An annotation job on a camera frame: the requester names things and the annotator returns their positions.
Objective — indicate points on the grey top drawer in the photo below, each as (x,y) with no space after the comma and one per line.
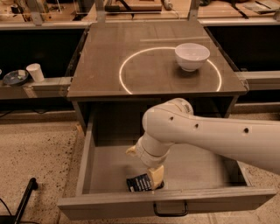
(205,181)

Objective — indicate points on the dark blue plate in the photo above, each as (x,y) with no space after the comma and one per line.
(16,78)

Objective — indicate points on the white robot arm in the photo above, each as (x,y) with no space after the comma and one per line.
(252,142)

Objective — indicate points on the black drawer handle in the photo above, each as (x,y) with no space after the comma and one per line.
(170,209)

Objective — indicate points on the grey side shelf ledge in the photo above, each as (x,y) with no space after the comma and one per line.
(48,88)

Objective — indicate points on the dark blue rxbar wrapper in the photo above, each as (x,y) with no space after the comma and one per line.
(141,183)

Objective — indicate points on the grey cabinet with counter top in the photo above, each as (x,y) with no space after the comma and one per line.
(136,60)

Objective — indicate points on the white paper cup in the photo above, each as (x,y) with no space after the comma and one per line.
(35,71)

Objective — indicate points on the white ceramic bowl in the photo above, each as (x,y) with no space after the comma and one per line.
(191,56)

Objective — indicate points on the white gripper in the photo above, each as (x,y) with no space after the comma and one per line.
(144,157)

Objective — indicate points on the black pole on floor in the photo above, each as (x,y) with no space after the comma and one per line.
(16,218)

